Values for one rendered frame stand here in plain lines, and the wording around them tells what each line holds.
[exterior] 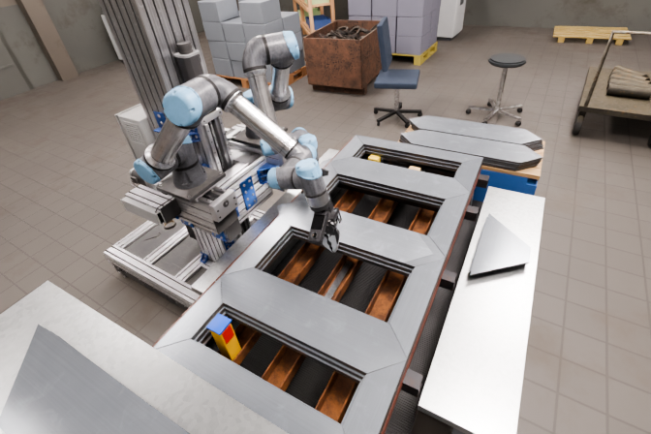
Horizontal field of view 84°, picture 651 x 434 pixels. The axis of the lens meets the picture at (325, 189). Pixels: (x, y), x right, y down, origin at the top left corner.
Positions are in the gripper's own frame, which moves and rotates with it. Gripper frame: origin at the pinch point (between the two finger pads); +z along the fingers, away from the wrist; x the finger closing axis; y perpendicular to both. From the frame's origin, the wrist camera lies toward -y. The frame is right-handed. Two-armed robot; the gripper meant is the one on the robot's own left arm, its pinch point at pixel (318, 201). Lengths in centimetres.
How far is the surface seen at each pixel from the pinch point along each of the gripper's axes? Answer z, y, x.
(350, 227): 0.6, 9.3, 21.4
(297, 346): 3, 64, 29
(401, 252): 0.6, 14.3, 46.1
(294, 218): 0.6, 14.3, -4.0
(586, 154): 89, -253, 135
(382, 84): 39, -244, -65
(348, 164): 0.9, -35.7, -1.6
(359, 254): 3.2, 19.8, 30.7
